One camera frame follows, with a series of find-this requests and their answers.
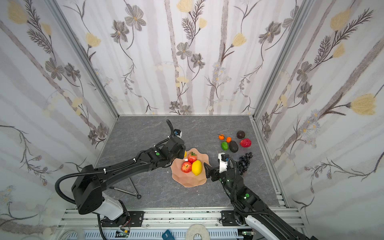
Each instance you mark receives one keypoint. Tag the green fake lime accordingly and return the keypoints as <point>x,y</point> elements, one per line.
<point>224,146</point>

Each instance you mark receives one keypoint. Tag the dark fake avocado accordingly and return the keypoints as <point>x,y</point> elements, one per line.
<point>233,146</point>

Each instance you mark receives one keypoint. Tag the red yellow fake peach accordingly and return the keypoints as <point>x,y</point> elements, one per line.
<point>186,167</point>

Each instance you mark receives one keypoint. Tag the white tape roll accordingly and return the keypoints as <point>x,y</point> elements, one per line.
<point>197,230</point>

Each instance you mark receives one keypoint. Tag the magenta fake dragon fruit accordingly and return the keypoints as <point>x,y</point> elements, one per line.
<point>245,143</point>

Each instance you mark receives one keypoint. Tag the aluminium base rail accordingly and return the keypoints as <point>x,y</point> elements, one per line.
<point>74,226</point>

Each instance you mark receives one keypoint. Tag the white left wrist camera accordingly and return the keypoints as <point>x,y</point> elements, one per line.
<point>177,133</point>

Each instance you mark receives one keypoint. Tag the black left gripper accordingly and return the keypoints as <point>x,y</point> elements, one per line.
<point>181,149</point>

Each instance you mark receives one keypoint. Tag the blue tool handle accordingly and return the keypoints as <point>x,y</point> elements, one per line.
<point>167,235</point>

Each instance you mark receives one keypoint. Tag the pink scalloped fruit bowl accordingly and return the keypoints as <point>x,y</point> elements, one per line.
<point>189,180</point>

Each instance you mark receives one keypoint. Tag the dark brown round fruit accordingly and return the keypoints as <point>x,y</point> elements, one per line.
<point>241,134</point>

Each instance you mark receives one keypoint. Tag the black mounting plate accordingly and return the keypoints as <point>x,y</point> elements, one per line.
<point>231,218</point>
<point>127,219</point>

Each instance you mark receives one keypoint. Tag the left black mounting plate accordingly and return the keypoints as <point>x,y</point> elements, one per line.
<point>127,219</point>

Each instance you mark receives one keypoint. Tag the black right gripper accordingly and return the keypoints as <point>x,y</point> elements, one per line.
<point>214,174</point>

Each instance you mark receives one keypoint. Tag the dark fake grape bunch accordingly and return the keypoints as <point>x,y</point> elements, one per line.
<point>244,162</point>

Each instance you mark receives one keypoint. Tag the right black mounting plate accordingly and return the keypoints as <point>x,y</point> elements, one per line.
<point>231,218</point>

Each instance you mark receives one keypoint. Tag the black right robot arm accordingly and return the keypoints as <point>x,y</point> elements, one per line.
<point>249,208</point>

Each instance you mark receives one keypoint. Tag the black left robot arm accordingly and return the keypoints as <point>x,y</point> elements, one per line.
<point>90,183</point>

